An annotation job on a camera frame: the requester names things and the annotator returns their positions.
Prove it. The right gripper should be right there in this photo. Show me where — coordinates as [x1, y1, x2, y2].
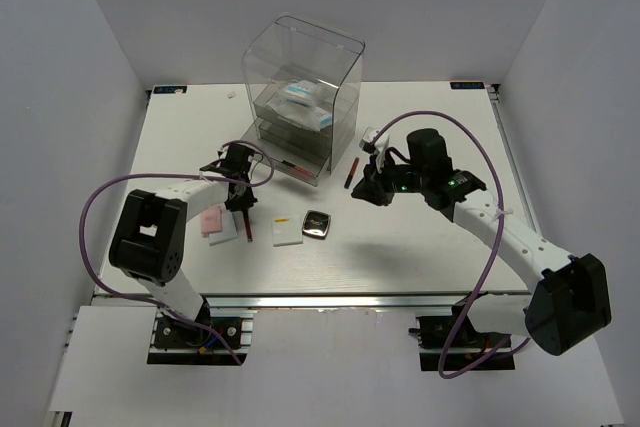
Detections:
[351, 151, 428, 206]

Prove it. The dark red lip gloss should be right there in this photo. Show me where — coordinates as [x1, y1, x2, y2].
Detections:
[242, 209, 253, 243]

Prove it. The white cotton pad pack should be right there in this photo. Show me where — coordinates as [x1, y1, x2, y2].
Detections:
[279, 80, 334, 106]
[266, 97, 333, 132]

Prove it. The clear acrylic drawer organizer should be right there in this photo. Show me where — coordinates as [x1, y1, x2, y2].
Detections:
[241, 14, 366, 186]

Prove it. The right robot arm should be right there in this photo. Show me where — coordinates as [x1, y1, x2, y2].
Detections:
[351, 128, 612, 356]

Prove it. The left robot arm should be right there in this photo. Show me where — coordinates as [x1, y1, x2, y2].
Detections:
[109, 143, 257, 346]

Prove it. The pink makeup card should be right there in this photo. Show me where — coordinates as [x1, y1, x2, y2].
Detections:
[199, 205, 223, 237]

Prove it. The white flat packet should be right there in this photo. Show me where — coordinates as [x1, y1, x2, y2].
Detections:
[208, 211, 238, 246]

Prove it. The white square compact box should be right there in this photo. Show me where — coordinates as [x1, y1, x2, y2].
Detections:
[272, 215, 303, 247]

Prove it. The black gold compact case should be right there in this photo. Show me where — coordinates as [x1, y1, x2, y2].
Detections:
[302, 210, 331, 240]

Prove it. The blue label left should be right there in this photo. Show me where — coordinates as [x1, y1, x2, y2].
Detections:
[152, 85, 187, 95]

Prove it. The blue label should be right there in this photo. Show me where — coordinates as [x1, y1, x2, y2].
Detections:
[450, 81, 485, 90]
[152, 85, 187, 95]

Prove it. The blue label right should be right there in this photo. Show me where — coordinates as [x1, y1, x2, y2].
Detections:
[450, 81, 485, 90]

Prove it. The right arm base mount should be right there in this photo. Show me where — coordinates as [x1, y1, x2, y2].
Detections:
[408, 316, 515, 372]

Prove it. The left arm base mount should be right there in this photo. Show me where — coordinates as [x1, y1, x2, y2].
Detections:
[147, 311, 253, 366]

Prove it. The aluminium front rail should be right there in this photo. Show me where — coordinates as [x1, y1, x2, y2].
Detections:
[199, 290, 531, 312]

